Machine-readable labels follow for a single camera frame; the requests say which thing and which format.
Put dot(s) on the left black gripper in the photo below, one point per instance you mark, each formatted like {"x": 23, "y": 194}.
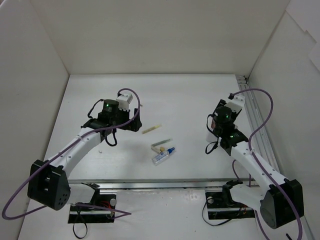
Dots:
{"x": 135, "y": 120}

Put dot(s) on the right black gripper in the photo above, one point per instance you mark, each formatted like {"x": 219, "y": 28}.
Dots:
{"x": 221, "y": 105}

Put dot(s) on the yellow highlighter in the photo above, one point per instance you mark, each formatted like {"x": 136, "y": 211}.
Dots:
{"x": 151, "y": 129}

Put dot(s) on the green highlighter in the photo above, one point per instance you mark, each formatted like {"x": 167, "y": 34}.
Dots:
{"x": 161, "y": 142}

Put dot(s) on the brown orange highlighter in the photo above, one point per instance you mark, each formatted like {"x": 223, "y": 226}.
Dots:
{"x": 213, "y": 124}

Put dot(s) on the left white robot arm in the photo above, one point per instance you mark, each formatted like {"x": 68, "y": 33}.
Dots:
{"x": 50, "y": 186}

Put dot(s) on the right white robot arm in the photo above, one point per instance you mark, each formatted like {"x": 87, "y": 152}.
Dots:
{"x": 281, "y": 200}

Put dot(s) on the white container box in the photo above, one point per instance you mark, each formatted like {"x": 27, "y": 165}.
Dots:
{"x": 210, "y": 137}

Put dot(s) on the clear blue spray bottle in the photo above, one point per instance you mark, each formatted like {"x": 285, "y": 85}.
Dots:
{"x": 162, "y": 156}

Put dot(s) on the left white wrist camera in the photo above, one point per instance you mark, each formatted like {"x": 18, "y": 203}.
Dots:
{"x": 124, "y": 100}

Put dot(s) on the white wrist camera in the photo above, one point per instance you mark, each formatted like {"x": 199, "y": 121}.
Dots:
{"x": 124, "y": 100}
{"x": 235, "y": 103}

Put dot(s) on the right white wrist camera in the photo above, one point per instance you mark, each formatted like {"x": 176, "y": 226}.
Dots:
{"x": 235, "y": 103}

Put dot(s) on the front aluminium rail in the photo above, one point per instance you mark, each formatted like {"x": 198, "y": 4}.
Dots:
{"x": 155, "y": 184}

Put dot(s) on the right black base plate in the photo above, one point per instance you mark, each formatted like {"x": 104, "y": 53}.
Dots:
{"x": 217, "y": 209}

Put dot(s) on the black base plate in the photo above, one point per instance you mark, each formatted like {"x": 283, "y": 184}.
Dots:
{"x": 93, "y": 215}
{"x": 217, "y": 209}

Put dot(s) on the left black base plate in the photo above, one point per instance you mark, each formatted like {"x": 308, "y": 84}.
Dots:
{"x": 93, "y": 215}

